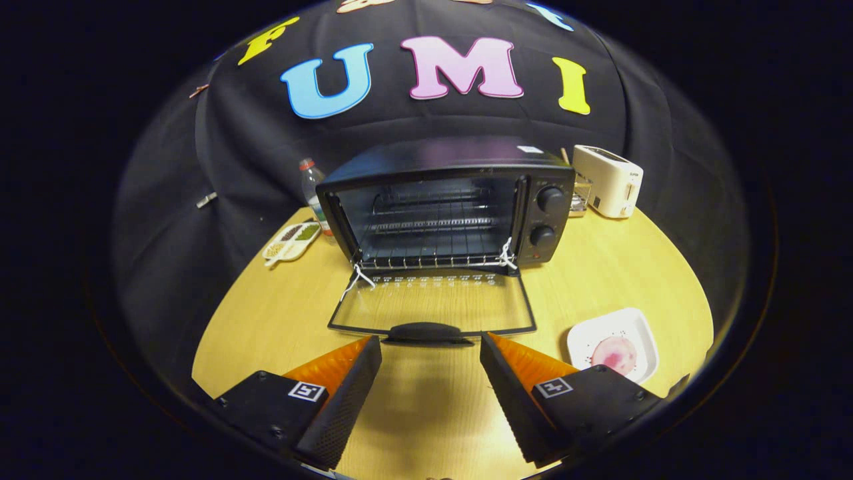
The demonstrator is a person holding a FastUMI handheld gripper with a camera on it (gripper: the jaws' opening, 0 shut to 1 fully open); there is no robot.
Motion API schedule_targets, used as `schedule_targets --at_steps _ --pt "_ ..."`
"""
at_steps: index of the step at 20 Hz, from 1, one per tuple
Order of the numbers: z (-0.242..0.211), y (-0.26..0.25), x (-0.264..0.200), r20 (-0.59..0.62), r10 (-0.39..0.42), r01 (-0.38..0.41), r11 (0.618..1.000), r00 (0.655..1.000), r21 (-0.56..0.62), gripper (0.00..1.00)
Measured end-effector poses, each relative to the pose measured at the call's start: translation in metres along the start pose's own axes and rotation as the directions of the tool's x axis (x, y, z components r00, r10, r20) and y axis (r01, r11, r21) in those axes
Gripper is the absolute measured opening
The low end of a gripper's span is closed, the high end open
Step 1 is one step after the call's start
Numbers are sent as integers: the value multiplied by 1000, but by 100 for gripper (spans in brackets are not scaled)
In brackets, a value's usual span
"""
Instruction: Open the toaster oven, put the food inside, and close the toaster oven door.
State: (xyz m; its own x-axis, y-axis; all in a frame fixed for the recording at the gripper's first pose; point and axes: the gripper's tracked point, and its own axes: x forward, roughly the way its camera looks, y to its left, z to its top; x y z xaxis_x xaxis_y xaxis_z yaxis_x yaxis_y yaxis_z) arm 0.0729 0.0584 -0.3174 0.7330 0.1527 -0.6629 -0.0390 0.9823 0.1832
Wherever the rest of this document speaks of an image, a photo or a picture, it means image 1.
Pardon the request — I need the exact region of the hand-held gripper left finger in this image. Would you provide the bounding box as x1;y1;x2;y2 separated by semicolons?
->
215;335;383;471

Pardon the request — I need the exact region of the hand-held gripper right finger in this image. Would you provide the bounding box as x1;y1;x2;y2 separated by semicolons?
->
480;332;690;467

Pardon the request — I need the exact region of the pink ham slice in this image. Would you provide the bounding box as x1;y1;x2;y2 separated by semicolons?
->
591;336;638;375

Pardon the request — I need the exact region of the white square plate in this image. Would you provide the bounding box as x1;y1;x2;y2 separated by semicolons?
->
567;307;660;385

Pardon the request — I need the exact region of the black toaster oven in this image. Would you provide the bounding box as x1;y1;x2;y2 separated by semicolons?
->
315;137;576;346

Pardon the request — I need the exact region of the white bread toaster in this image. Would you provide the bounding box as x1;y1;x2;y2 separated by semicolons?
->
572;145;644;219

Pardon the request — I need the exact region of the white divided snack tray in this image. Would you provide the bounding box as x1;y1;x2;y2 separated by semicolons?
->
262;221;322;266

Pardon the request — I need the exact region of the clear glass container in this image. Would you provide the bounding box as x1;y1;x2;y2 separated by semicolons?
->
568;172;592;218

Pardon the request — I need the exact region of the clear plastic bottle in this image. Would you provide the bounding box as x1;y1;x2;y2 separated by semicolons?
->
299;158;334;237

